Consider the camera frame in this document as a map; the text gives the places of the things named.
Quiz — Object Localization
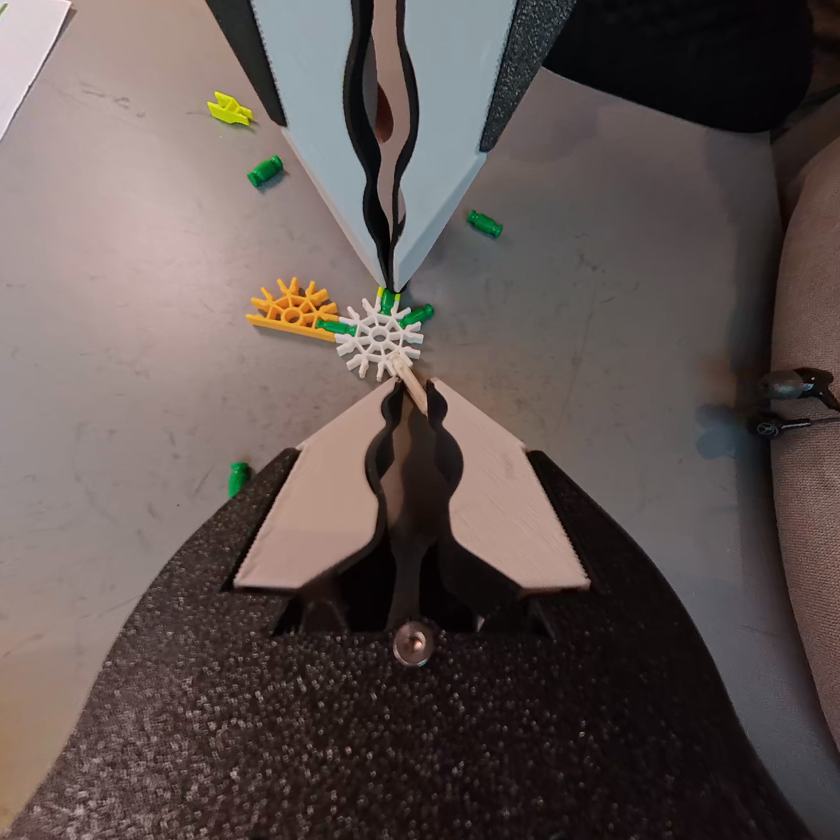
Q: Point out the black earbuds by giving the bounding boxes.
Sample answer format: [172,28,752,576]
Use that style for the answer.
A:
[753,367,840,439]

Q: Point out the printed instruction sheet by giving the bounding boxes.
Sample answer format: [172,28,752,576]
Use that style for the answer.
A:
[0,0,72,142]

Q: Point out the white plastic rod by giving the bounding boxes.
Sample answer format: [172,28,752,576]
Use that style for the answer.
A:
[394,357,427,417]

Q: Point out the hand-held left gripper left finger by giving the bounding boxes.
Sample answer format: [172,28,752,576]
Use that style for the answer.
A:
[233,377,404,597]

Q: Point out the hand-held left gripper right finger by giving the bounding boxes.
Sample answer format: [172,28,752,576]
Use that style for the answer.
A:
[425,377,593,597]

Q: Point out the person's right forearm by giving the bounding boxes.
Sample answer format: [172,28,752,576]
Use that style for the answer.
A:
[543,0,816,134]

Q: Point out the white snowflake connector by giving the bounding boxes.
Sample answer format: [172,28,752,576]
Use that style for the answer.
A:
[336,297,424,382]

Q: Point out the orange half-circle connector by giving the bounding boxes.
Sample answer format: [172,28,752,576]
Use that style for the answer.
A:
[246,277,339,343]

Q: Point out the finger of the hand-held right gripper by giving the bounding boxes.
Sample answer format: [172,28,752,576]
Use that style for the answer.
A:
[392,0,521,291]
[251,0,395,290]

